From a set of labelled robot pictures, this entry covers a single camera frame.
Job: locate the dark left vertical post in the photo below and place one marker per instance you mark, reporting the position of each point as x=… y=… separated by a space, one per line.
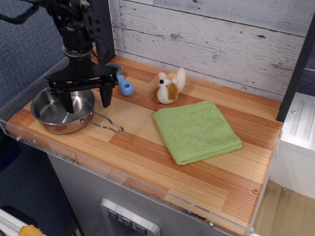
x=105 y=49

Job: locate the silver dispenser panel with buttons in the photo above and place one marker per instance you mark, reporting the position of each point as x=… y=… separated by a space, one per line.
x=132 y=223

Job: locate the white brown plush dog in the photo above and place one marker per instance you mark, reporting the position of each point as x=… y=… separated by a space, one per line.
x=169 y=86

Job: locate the white aluminium side block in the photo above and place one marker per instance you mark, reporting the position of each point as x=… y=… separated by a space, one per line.
x=294 y=164

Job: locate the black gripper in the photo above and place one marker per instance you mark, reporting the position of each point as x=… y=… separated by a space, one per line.
x=81 y=74

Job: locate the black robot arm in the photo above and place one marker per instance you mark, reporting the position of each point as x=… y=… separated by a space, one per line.
x=79 y=28

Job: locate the blue and grey scoop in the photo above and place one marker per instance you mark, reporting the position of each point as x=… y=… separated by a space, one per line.
x=126 y=87

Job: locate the stainless steel pot with handle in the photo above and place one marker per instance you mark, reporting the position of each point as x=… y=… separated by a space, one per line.
x=49 y=111

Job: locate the clear acrylic table guard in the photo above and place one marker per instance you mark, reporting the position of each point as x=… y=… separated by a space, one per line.
x=222 y=192

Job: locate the grey cabinet front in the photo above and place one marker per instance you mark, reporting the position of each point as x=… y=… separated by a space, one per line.
x=85 y=190

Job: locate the dark vertical post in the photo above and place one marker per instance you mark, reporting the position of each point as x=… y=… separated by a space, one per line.
x=105 y=49
x=298 y=72

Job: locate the green folded towel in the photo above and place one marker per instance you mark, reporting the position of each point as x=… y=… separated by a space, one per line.
x=196 y=132

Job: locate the dark right vertical post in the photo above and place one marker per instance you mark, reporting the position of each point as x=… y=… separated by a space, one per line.
x=298 y=72

